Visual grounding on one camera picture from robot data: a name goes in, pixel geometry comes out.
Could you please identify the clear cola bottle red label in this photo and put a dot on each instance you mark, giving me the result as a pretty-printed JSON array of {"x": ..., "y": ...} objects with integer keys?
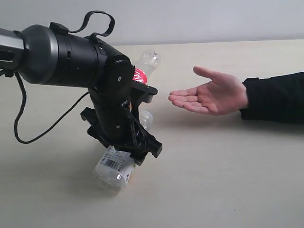
[{"x": 146, "y": 65}]

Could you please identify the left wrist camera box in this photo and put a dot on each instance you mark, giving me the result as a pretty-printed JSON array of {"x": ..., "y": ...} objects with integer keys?
[{"x": 142, "y": 93}]

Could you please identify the clear bottle white barcode label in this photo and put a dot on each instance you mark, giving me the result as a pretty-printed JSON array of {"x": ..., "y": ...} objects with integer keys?
[{"x": 114, "y": 169}]

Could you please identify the person's open hand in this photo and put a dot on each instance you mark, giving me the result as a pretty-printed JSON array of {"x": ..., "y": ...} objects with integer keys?
[{"x": 223, "y": 94}]

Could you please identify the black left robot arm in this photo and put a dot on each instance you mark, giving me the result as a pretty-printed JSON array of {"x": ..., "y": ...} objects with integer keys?
[{"x": 54, "y": 56}]

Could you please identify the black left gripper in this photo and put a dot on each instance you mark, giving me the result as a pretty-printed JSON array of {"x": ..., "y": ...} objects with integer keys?
[{"x": 115, "y": 119}]

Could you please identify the black sleeved forearm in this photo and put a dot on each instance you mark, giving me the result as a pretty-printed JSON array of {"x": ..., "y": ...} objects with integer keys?
[{"x": 277, "y": 99}]

